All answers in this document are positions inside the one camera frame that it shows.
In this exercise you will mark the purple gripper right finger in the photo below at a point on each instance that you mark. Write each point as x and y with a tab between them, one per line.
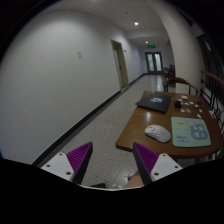
153	166

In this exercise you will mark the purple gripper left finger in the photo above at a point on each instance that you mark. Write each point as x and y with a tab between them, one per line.
71	166

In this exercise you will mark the white computer mouse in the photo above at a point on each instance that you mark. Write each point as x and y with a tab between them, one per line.
158	133

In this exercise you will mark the green mouse pad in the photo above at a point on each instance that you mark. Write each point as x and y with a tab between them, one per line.
189	132

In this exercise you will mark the black laptop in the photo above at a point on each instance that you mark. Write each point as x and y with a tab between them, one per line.
155	102

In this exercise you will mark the small black object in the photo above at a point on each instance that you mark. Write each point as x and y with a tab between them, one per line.
177	104

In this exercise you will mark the wooden chair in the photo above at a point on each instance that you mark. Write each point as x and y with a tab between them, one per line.
178	80

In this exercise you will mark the glass double door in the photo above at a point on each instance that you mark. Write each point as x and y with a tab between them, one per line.
154	62

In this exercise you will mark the wooden handrail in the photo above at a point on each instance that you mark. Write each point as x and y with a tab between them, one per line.
213	76

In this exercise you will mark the green exit sign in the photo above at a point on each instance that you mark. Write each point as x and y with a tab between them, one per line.
151	46

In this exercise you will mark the beige hallway door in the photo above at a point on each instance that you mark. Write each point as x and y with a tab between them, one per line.
120	63

